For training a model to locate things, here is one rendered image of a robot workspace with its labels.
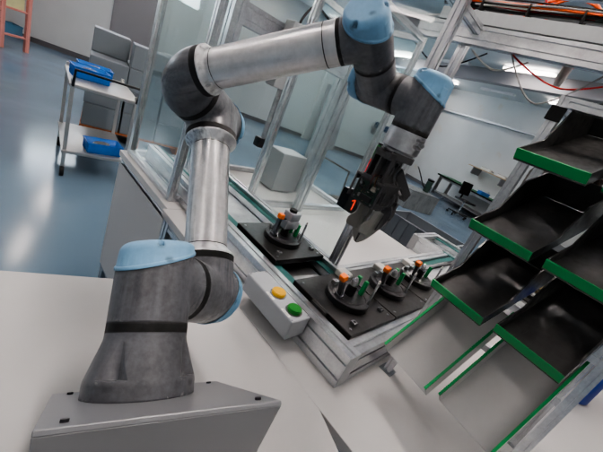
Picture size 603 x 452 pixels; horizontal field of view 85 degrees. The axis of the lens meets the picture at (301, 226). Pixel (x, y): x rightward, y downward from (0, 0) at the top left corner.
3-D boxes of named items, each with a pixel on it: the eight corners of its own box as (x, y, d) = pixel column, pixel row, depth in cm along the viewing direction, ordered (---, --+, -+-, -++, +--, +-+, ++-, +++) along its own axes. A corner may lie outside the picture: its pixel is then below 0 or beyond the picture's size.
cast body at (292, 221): (284, 230, 116) (292, 212, 113) (276, 222, 119) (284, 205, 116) (301, 229, 122) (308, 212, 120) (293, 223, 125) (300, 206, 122)
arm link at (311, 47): (140, 39, 67) (391, -29, 51) (176, 77, 77) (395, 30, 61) (127, 86, 63) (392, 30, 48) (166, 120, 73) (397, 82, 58)
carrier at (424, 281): (425, 308, 122) (443, 281, 117) (376, 269, 136) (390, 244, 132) (449, 298, 139) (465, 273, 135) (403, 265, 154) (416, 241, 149)
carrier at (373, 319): (347, 342, 86) (370, 304, 82) (292, 284, 100) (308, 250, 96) (392, 322, 104) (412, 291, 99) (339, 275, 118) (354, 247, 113)
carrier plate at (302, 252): (274, 265, 106) (276, 259, 106) (236, 227, 120) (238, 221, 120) (321, 259, 124) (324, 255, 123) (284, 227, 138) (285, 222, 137)
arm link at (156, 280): (84, 323, 48) (101, 233, 52) (151, 325, 60) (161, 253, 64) (152, 320, 44) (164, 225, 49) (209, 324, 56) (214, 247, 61)
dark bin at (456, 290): (478, 326, 68) (491, 301, 64) (430, 286, 77) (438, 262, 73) (554, 279, 79) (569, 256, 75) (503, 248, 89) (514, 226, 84)
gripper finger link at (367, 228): (343, 241, 71) (362, 204, 68) (358, 241, 76) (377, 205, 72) (353, 249, 69) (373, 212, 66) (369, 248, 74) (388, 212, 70)
